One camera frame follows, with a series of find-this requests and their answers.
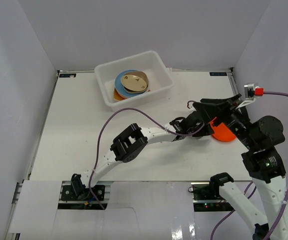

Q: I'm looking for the brown square plate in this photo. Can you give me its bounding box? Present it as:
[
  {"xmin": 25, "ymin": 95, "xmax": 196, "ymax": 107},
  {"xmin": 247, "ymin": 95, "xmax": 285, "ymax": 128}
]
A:
[{"xmin": 123, "ymin": 70, "xmax": 150, "ymax": 94}]

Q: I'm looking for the woven bamboo fan tray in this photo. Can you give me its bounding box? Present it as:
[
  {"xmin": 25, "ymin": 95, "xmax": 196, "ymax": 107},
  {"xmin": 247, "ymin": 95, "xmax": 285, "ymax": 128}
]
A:
[{"xmin": 113, "ymin": 89, "xmax": 124, "ymax": 101}]

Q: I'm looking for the blue round plate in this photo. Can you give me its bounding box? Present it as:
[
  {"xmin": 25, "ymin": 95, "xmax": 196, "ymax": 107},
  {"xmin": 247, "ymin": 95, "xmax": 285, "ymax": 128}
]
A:
[{"xmin": 115, "ymin": 70, "xmax": 145, "ymax": 99}]

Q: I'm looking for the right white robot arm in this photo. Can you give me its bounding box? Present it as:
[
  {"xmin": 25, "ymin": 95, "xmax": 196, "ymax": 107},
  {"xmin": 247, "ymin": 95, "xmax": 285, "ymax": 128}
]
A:
[{"xmin": 193, "ymin": 94, "xmax": 288, "ymax": 240}]

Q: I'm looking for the white plastic bin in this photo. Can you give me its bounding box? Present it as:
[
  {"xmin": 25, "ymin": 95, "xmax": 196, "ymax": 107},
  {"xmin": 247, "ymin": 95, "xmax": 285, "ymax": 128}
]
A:
[{"xmin": 94, "ymin": 50, "xmax": 175, "ymax": 112}]

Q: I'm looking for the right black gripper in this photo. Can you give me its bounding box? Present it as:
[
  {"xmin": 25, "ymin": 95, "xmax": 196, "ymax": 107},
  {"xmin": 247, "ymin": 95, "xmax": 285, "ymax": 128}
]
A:
[{"xmin": 192, "ymin": 93, "xmax": 257, "ymax": 149}]

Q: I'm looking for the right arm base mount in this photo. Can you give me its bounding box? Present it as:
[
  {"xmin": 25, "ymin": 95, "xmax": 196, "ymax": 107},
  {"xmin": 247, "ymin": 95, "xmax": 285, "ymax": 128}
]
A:
[{"xmin": 188, "ymin": 182, "xmax": 233, "ymax": 213}]

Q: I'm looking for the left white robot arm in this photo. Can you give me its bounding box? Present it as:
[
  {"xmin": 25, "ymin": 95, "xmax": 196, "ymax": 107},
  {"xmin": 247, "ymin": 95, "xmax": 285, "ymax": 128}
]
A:
[{"xmin": 70, "ymin": 111, "xmax": 214, "ymax": 200}]

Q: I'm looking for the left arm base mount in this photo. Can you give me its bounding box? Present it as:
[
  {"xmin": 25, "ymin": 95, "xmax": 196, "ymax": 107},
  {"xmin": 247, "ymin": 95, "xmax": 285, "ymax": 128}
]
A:
[{"xmin": 58, "ymin": 173, "xmax": 110, "ymax": 210}]

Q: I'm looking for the orange round plate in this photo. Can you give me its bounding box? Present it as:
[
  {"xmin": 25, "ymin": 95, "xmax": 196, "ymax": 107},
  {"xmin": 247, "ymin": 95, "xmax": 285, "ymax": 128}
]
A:
[{"xmin": 210, "ymin": 118, "xmax": 236, "ymax": 143}]

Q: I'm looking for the small floral cream plate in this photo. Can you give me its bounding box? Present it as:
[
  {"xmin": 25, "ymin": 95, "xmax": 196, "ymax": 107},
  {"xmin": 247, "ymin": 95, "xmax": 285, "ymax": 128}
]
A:
[{"xmin": 121, "ymin": 74, "xmax": 148, "ymax": 94}]

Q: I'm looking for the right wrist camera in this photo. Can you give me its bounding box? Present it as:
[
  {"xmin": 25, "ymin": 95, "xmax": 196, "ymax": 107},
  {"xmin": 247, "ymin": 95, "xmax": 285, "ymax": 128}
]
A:
[{"xmin": 237, "ymin": 83, "xmax": 264, "ymax": 109}]

